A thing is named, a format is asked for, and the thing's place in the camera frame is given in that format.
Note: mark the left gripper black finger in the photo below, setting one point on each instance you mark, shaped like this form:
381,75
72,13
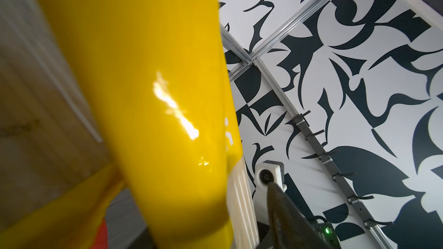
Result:
288,228

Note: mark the yellow Pastatime spaghetti pack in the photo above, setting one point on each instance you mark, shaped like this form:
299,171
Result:
102,95

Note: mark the red macaroni bag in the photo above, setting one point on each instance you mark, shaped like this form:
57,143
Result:
101,239

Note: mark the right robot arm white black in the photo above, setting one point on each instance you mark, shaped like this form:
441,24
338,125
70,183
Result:
325,231

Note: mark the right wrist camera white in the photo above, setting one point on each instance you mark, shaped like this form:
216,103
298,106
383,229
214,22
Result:
266,172

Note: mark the black hook rail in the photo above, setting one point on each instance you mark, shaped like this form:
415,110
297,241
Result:
357,202

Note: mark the aluminium frame post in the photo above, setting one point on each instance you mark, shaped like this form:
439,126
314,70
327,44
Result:
253,59

